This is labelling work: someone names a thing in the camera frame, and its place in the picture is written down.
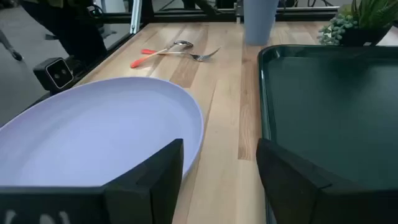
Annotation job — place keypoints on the artificial succulents in black pot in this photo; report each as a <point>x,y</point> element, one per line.
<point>360,35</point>

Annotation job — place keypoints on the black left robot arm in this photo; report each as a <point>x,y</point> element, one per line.
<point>199,4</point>

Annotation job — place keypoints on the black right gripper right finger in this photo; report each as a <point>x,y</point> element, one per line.
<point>298,199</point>

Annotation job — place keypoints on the person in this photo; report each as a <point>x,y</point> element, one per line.
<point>77,37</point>

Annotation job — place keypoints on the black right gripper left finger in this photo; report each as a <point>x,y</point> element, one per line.
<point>140,193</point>

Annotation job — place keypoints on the blue plastic cup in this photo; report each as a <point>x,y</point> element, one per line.
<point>259,21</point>

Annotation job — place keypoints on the black frame beam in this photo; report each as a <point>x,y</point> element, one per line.
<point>202,16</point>

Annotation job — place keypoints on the lavender plastic plate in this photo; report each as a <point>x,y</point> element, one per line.
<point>93,130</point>

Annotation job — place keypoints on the silver aluminium frame post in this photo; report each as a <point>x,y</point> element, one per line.
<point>136,15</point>

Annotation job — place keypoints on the black chair leg with caster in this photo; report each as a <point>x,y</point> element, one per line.
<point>15,56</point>

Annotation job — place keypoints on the dark green plastic tray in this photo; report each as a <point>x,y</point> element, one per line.
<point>326,109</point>

